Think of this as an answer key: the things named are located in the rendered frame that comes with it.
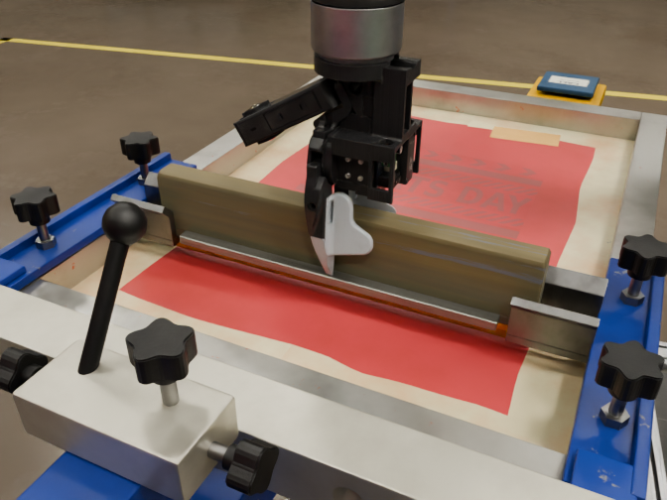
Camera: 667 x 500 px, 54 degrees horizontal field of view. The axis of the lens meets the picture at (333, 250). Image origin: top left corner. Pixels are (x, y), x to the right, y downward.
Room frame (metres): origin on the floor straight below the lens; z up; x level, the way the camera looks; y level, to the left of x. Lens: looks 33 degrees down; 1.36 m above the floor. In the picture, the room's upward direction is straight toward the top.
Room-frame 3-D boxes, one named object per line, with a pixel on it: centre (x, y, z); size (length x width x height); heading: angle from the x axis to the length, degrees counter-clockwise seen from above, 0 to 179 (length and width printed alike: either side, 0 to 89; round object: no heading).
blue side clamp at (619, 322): (0.41, -0.24, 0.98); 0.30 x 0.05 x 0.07; 155
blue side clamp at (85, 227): (0.64, 0.26, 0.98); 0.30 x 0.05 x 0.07; 155
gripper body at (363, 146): (0.54, -0.03, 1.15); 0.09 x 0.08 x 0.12; 65
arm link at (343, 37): (0.55, -0.02, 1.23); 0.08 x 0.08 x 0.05
